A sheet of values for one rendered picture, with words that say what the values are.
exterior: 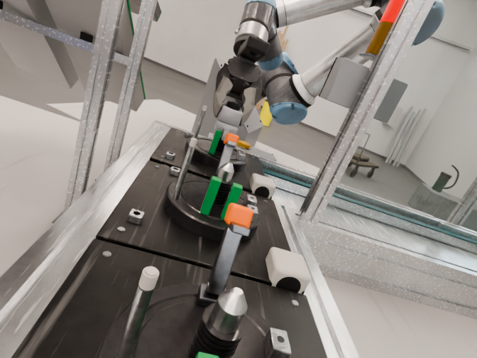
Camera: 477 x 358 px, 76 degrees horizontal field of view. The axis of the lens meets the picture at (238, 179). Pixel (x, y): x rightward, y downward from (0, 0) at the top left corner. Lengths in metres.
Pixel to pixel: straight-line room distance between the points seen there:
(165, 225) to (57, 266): 0.13
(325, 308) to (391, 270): 0.33
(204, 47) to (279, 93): 10.51
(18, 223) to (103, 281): 0.27
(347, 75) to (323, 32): 10.31
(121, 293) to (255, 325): 0.12
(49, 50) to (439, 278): 0.90
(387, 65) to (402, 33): 0.05
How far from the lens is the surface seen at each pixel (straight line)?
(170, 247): 0.36
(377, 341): 0.60
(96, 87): 0.47
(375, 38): 0.58
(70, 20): 0.66
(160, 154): 0.60
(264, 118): 7.59
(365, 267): 0.68
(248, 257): 0.39
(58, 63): 0.76
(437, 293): 0.81
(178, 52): 11.88
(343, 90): 0.56
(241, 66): 0.72
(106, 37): 0.46
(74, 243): 0.35
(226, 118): 0.64
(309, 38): 10.85
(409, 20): 0.56
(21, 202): 0.60
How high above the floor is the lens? 1.18
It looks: 20 degrees down
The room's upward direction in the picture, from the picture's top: 22 degrees clockwise
